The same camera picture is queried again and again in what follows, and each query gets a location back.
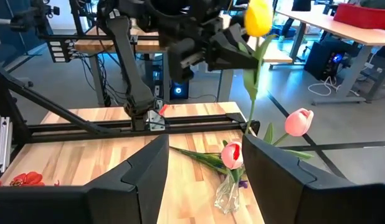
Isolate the purple flower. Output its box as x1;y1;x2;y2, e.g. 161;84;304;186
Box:
169;145;249;190

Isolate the silver aluminium extrusion piece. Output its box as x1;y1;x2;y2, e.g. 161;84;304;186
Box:
0;116;13;174

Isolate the light wooden desk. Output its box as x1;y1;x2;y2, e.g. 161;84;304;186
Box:
74;26;293;106

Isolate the red plastic bin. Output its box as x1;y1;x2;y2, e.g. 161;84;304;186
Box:
333;2;385;30

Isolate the long wooden office desk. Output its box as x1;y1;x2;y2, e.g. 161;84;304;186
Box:
275;7;385;105

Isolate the black labelled port hub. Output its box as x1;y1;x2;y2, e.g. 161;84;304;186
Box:
48;39;72;63

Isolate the computer with blue ring light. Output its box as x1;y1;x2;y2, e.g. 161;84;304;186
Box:
169;79;191;101

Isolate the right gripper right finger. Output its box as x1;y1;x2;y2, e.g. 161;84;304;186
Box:
241;133;385;224

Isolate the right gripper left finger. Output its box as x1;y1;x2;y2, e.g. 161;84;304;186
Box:
0;134;170;224

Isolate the yellow artificial tulip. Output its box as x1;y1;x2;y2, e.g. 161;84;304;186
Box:
237;0;277;135

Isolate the clear glass vase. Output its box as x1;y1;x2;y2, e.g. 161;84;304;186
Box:
214;180;243;215

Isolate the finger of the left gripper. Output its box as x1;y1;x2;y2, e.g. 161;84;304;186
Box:
224;22;253;52
207;32;259;72

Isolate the white coiled floor cable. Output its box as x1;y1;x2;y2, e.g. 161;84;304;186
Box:
307;75;361;97

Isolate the pink artificial tulip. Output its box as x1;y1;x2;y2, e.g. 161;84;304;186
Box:
262;108;315;160
221;139;248;187

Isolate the red artificial flower bunch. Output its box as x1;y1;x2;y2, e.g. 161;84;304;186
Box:
0;170;61;187

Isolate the black computer tower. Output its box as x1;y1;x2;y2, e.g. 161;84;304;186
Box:
304;40;352;82

